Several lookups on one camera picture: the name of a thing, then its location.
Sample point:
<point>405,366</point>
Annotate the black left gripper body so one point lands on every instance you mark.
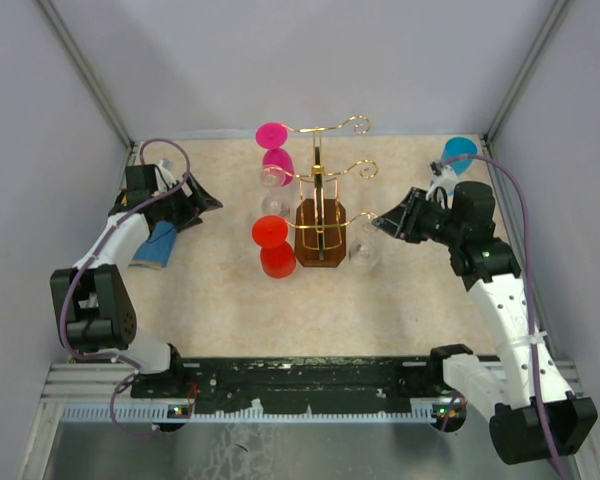
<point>181,209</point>

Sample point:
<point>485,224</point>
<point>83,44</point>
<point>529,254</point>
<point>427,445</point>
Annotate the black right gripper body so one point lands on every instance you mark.
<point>430,221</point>

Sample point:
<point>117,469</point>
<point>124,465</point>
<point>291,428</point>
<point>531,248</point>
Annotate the clear wine glass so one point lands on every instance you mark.
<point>275,201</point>
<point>364,253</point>

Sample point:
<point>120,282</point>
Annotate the cyan plastic wine glass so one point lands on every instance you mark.
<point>458,153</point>

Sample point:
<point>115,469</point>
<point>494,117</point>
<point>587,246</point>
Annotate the magenta plastic wine glass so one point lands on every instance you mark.
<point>277,164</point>

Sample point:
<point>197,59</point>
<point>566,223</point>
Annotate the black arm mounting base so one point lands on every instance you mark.
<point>338,386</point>

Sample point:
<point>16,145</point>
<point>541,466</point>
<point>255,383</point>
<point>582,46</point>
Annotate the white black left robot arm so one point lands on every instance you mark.
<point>95,317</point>

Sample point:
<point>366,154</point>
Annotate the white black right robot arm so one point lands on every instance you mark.
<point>532,411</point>

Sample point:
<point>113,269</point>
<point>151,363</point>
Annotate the red plastic wine glass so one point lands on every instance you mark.
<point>277,257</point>

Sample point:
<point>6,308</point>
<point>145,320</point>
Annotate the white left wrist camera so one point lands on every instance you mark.
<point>164,178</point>

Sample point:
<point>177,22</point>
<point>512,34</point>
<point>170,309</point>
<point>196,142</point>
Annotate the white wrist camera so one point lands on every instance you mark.
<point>443,177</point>
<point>164,178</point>

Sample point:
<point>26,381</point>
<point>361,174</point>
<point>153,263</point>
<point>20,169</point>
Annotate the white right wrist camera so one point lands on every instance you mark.
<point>443,177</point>

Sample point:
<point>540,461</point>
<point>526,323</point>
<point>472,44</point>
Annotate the gold wire wine glass rack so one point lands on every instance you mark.
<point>320,238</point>

